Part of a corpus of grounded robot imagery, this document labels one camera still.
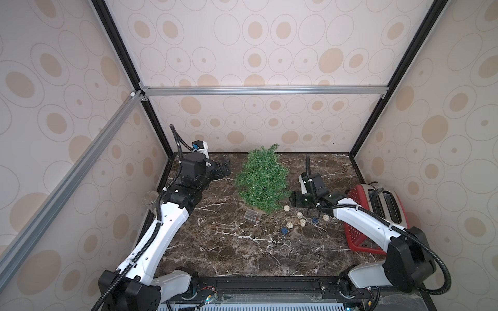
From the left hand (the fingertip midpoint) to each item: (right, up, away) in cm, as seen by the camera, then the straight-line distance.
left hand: (226, 158), depth 73 cm
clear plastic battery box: (+10, -26, +19) cm, 34 cm away
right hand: (+32, -16, +15) cm, 39 cm away
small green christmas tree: (+14, -8, -1) cm, 16 cm away
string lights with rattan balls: (+27, -30, +17) cm, 44 cm away
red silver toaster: (+63, -17, +5) cm, 65 cm away
